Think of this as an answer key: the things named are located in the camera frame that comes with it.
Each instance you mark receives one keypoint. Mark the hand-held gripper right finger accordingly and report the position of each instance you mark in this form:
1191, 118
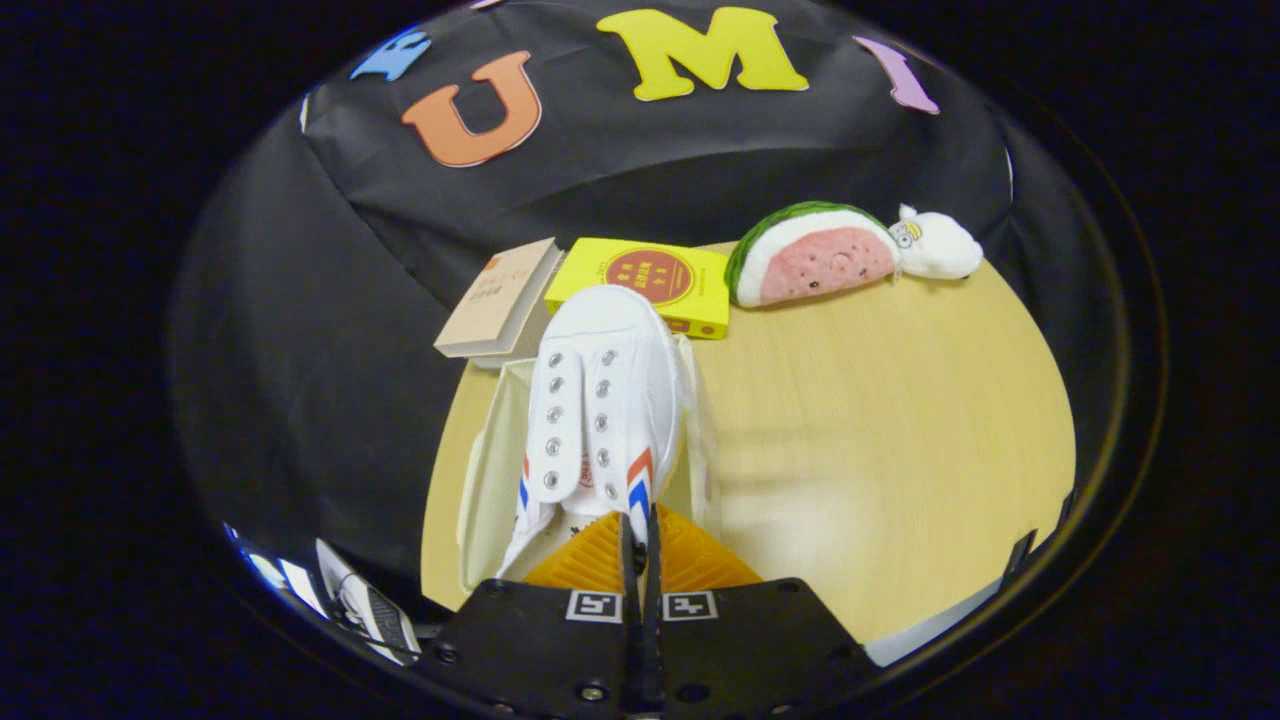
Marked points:
740, 640

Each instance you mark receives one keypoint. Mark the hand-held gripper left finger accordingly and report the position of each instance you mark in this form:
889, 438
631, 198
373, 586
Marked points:
540, 640

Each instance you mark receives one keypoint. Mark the cream fabric storage box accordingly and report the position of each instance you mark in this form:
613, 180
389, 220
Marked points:
485, 480

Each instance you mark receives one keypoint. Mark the white striped canvas shoe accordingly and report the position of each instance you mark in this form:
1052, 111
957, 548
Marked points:
610, 350

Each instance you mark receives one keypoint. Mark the beige book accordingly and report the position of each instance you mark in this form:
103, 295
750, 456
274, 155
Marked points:
500, 300

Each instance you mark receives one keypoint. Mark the yellow book with red circle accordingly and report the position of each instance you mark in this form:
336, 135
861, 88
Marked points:
590, 262

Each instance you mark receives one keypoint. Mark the watermelon slice plush toy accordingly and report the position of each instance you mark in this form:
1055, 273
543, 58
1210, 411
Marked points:
820, 260

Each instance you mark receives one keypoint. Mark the white plush toy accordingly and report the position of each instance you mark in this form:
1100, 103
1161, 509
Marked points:
940, 250

